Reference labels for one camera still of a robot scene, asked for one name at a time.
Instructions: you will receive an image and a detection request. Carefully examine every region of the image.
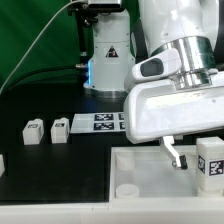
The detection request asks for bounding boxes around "black cable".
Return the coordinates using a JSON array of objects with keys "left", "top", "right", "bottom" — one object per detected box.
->
[{"left": 2, "top": 63, "right": 90, "bottom": 95}]

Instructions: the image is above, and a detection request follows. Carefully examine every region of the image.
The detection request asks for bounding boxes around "white square tabletop part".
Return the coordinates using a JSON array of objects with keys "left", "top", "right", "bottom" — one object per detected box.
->
[{"left": 110, "top": 145, "right": 223, "bottom": 200}]

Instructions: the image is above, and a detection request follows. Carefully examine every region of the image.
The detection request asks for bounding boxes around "tag sheet white plate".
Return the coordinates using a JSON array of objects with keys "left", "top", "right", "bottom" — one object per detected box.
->
[{"left": 70, "top": 112, "right": 125, "bottom": 134}]

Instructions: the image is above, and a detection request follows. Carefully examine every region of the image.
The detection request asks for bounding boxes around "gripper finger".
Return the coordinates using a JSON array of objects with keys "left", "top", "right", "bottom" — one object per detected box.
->
[{"left": 160, "top": 136, "right": 188, "bottom": 170}]

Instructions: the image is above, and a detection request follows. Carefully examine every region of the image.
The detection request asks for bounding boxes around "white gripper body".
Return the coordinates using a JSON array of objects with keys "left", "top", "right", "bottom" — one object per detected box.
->
[{"left": 124, "top": 71, "right": 224, "bottom": 144}]

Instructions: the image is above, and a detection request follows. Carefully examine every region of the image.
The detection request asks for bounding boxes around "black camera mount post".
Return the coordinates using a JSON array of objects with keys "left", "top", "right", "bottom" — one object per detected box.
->
[{"left": 67, "top": 0, "right": 98, "bottom": 82}]

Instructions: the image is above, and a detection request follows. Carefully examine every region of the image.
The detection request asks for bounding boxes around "white block left edge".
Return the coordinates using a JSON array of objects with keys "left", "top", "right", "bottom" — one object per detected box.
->
[{"left": 0, "top": 155, "right": 5, "bottom": 178}]

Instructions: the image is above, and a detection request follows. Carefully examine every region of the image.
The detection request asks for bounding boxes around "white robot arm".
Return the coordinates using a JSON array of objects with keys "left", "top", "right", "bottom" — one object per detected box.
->
[{"left": 84, "top": 0, "right": 224, "bottom": 169}]

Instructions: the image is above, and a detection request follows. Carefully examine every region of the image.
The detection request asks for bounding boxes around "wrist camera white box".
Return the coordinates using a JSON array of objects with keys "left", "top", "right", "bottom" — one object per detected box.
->
[{"left": 124, "top": 48, "right": 183, "bottom": 93}]

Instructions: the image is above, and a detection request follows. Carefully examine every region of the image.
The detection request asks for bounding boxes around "white cable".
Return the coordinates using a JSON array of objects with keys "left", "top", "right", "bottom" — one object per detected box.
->
[{"left": 0, "top": 0, "right": 88, "bottom": 96}]

